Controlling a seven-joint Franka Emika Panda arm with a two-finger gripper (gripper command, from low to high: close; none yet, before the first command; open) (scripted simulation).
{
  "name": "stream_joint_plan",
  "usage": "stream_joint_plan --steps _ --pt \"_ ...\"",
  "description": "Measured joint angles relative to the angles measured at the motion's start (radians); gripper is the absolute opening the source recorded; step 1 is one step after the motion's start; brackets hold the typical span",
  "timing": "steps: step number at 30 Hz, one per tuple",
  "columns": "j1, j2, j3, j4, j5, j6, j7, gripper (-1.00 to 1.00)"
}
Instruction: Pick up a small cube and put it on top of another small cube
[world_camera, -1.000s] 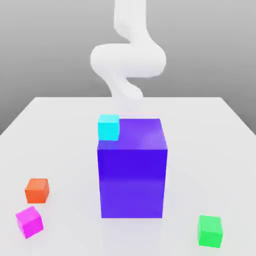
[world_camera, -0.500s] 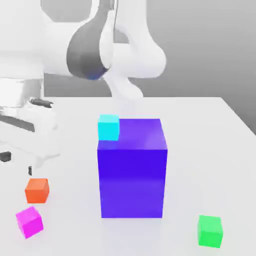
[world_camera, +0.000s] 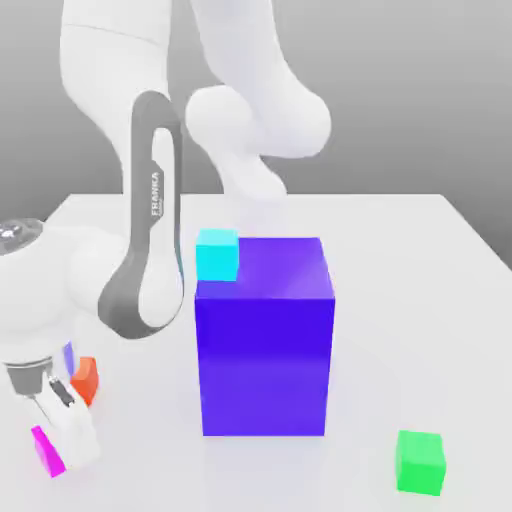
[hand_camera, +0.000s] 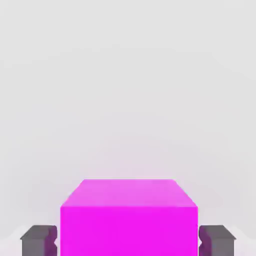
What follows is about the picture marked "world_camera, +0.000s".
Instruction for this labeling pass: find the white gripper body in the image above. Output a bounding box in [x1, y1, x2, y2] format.
[40, 392, 102, 470]

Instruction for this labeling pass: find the small magenta cube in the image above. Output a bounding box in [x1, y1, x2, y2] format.
[30, 424, 67, 480]

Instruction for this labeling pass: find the small orange cube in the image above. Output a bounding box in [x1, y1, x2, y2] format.
[69, 356, 100, 408]

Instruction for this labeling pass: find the small lavender cube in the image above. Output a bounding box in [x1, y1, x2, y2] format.
[62, 340, 76, 380]

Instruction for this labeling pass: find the small cyan cube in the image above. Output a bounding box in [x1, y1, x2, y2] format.
[195, 228, 241, 283]

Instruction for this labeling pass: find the small green cube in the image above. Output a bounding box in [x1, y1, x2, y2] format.
[395, 430, 448, 498]

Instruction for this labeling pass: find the large purple box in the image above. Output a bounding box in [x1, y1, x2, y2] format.
[194, 236, 336, 438]

